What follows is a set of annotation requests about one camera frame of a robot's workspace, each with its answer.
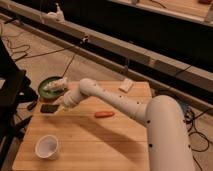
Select white crumpled cloth toy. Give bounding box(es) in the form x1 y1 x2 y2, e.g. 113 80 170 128
44 78 68 92

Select green plate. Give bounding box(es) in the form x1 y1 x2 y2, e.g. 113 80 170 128
38 76 68 100

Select white object on rail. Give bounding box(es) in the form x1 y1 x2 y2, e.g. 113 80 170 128
46 4 65 23

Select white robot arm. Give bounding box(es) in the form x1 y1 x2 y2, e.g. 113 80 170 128
55 78 195 171

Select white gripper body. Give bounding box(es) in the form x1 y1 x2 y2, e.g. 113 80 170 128
63 88 85 108

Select black floor cable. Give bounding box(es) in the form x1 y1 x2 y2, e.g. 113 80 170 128
0 23 88 78

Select orange carrot toy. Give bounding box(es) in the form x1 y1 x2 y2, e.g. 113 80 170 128
94 111 115 119

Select white ceramic cup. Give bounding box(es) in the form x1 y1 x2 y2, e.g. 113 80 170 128
35 135 59 160

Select black cables by robot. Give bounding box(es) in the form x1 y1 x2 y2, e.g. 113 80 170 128
183 106 213 171

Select black chair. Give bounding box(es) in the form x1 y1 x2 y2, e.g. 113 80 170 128
0 38 38 170

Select black eraser block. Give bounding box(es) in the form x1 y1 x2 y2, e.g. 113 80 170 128
40 104 59 113

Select blue box on floor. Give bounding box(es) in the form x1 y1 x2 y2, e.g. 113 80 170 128
178 99 190 123

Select white rectangular sponge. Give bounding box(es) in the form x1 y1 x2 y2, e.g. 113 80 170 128
119 78 134 93

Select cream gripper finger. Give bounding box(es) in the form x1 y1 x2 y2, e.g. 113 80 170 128
55 105 66 114

